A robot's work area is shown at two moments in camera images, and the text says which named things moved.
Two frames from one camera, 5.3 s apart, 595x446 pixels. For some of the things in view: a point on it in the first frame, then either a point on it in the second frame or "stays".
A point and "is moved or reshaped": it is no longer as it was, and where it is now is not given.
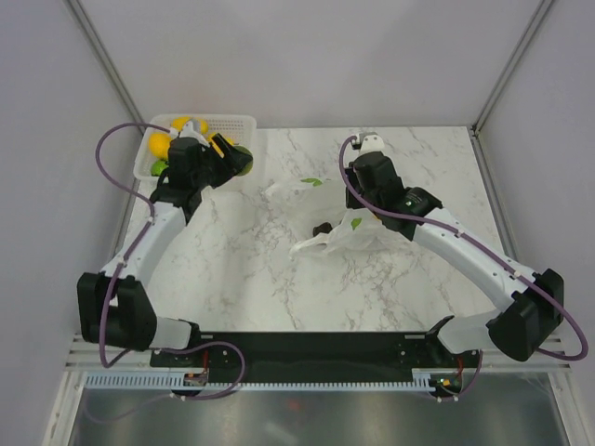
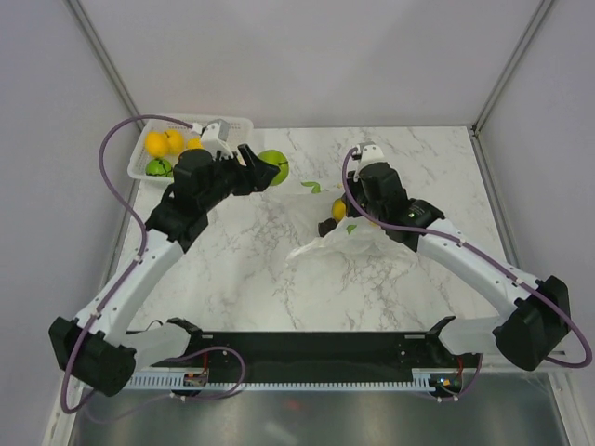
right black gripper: x=351 y=178 stays
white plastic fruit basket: x=238 y=129 stays
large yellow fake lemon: x=159 y=144 stays
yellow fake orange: x=215 y=146 is moved or reshaped
